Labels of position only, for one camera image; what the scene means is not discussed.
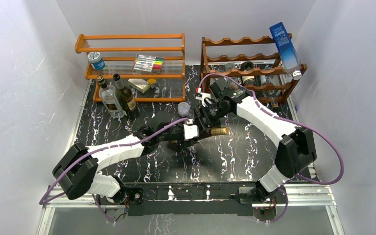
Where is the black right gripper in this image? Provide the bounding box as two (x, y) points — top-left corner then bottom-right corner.
(192, 100), (230, 136)

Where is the dark red bottle gold cap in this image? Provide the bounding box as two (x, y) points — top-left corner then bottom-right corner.
(199, 127), (231, 138)

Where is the green wine bottle white neck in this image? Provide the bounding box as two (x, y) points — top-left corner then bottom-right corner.
(113, 73), (139, 120)

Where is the clear square liquor bottle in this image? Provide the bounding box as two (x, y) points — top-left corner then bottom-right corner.
(96, 75), (124, 119)

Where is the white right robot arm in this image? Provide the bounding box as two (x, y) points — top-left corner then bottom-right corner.
(195, 78), (317, 203)

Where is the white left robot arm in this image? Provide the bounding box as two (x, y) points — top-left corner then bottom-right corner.
(52, 118), (212, 204)

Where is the dark wine bottle black neck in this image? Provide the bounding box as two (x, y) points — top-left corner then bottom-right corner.
(239, 61), (257, 87)

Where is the clear bottle open neck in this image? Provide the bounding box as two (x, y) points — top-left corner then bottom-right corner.
(224, 63), (236, 72)

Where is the clear bottle right copper cap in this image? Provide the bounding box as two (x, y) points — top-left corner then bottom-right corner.
(260, 75), (281, 112)

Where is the blue carton bottle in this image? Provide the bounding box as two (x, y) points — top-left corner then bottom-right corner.
(269, 22), (302, 81)

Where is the clear jar of paper clips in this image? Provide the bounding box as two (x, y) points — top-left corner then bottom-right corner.
(177, 102), (190, 118)

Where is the yellow grey eraser block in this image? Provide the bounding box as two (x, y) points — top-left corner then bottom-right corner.
(147, 78), (158, 89)

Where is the white and green small box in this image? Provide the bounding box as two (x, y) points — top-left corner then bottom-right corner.
(128, 78), (150, 94)

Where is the orange wooden shelf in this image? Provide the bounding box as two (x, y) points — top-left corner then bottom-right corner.
(74, 33), (186, 102)

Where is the pack of coloured markers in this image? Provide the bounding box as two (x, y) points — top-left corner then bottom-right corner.
(133, 54), (165, 74)

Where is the blue lidded round jar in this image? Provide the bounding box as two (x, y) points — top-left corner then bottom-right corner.
(87, 51), (105, 70)

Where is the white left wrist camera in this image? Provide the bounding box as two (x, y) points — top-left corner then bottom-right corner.
(183, 118), (199, 141)

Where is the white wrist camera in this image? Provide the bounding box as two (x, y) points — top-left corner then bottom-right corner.
(195, 88), (213, 107)
(183, 118), (199, 141)

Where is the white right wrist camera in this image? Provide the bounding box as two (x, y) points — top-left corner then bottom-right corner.
(195, 88), (213, 107)

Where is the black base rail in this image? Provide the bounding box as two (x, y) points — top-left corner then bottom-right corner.
(129, 182), (286, 218)

